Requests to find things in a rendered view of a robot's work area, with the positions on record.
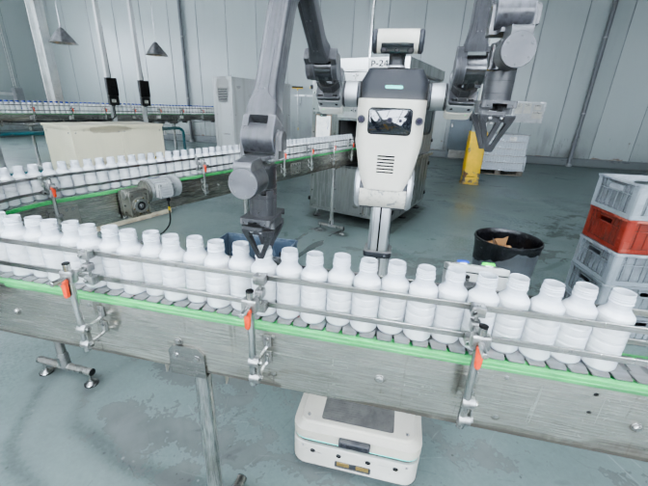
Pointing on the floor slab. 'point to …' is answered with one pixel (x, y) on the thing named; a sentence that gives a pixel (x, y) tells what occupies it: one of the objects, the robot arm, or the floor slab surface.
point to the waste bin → (516, 259)
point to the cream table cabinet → (103, 145)
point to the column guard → (472, 160)
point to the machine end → (319, 182)
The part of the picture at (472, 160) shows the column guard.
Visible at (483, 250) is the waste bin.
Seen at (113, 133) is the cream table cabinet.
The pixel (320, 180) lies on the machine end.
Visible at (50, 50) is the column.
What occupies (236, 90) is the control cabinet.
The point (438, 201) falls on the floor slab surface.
